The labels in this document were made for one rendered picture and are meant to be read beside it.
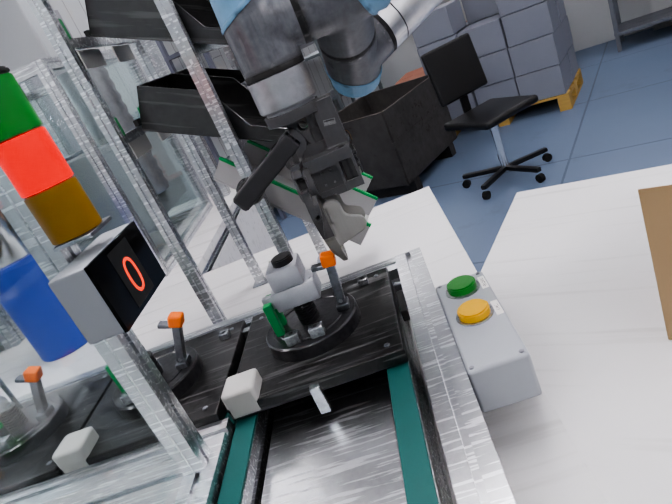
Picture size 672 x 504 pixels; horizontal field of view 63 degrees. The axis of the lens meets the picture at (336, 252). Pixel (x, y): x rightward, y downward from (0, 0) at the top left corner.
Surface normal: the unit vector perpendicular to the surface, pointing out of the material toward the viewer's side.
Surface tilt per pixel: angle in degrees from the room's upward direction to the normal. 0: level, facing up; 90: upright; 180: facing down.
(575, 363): 0
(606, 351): 0
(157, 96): 90
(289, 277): 90
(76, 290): 90
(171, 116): 90
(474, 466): 0
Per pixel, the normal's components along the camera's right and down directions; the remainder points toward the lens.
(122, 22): -0.16, 0.44
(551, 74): -0.47, 0.51
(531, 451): -0.38, -0.85
